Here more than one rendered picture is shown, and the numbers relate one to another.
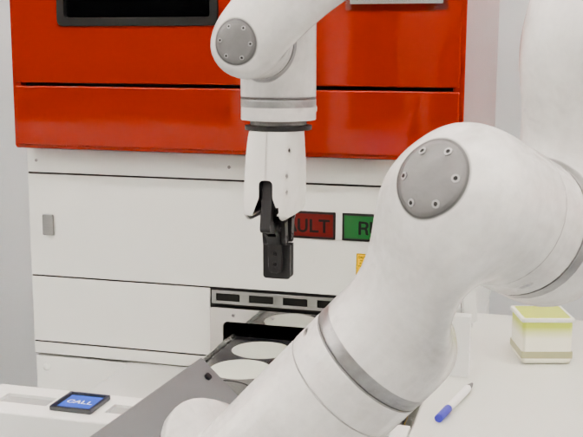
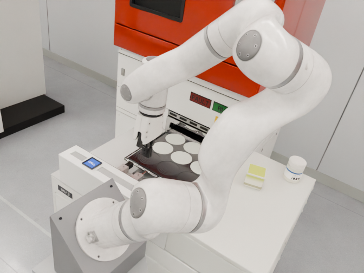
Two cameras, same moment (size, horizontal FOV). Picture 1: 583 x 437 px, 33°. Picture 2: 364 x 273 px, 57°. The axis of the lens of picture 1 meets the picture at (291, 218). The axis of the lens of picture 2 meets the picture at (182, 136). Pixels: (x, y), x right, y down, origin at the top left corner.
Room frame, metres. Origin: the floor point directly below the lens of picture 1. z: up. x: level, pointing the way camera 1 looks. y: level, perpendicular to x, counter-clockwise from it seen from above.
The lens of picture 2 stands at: (0.25, -0.29, 1.82)
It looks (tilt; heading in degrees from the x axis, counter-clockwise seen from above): 33 degrees down; 13
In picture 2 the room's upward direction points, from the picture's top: 10 degrees clockwise
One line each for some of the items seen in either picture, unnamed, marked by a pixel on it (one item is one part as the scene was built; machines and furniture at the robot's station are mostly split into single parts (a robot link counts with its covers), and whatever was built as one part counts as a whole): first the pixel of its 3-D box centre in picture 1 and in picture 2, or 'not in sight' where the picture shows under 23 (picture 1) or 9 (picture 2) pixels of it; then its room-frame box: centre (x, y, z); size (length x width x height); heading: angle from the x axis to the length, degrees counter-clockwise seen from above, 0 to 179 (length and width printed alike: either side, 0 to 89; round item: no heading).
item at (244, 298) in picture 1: (330, 304); (203, 128); (1.70, -0.07, 0.96); 0.44 x 0.01 x 0.02; 75
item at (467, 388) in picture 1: (455, 400); not in sight; (1.18, -0.21, 0.97); 0.14 x 0.01 x 0.01; 154
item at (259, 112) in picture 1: (278, 111); (152, 105); (1.11, 0.01, 1.33); 0.09 x 0.08 x 0.03; 165
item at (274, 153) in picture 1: (278, 166); (149, 123); (1.11, 0.01, 1.27); 0.10 x 0.07 x 0.11; 165
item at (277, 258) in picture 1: (274, 251); (144, 149); (1.09, 0.02, 1.18); 0.03 x 0.03 x 0.07; 75
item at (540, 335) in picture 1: (540, 334); (254, 176); (1.38, -0.36, 1.00); 0.07 x 0.07 x 0.07; 0
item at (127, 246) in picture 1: (235, 264); (177, 104); (1.75, 0.10, 1.02); 0.82 x 0.03 x 0.40; 75
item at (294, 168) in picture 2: not in sight; (294, 169); (1.49, -0.51, 1.01); 0.07 x 0.07 x 0.10
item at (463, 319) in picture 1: (461, 323); not in sight; (1.31, -0.23, 1.03); 0.06 x 0.04 x 0.13; 165
